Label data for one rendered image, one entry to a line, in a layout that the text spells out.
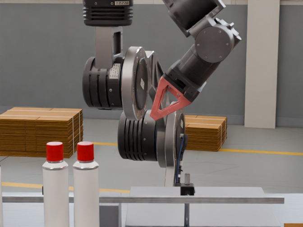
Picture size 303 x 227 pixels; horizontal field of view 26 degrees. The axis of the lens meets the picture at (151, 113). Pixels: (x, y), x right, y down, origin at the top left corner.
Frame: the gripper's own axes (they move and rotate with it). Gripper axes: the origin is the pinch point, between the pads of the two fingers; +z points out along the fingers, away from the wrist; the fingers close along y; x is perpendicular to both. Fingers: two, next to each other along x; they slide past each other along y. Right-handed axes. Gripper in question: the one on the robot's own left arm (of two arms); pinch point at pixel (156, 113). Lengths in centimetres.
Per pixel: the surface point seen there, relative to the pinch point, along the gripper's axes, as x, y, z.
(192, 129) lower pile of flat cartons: 28, -429, 114
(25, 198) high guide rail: -9.6, -11.8, 35.9
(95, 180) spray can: -0.7, -10.2, 21.7
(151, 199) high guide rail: 10.6, -16.5, 19.8
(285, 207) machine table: 41, -54, 12
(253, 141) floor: 79, -471, 97
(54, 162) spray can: -9.2, -8.4, 23.8
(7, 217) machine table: -12, -33, 55
